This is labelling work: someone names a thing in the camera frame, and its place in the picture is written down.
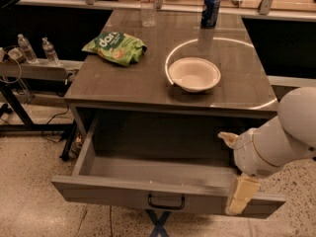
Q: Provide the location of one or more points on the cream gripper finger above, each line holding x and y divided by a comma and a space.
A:
241, 191
229, 138

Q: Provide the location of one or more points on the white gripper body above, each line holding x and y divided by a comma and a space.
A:
247, 151

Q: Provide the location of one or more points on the grey top drawer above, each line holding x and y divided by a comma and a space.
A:
131, 181

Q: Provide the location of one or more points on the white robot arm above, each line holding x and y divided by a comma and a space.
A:
263, 151

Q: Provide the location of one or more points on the grey drawer cabinet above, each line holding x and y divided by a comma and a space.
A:
243, 91

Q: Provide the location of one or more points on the white bowl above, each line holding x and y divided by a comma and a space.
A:
194, 74

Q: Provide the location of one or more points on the blue tape cross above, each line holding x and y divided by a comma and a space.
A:
158, 223

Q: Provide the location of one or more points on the blue soda can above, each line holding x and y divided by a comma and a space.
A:
209, 13

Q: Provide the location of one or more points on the green chip bag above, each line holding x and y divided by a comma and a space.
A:
117, 47

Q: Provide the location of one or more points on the clear water bottle on cabinet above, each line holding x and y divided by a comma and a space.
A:
148, 13

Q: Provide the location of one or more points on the right water bottle on bench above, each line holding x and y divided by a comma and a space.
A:
50, 52

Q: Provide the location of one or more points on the water bottle on bench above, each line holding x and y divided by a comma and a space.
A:
50, 52
27, 49

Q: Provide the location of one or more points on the left water bottle on bench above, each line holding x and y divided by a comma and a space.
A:
27, 49

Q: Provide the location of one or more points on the black metal side bench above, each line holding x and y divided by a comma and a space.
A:
13, 105

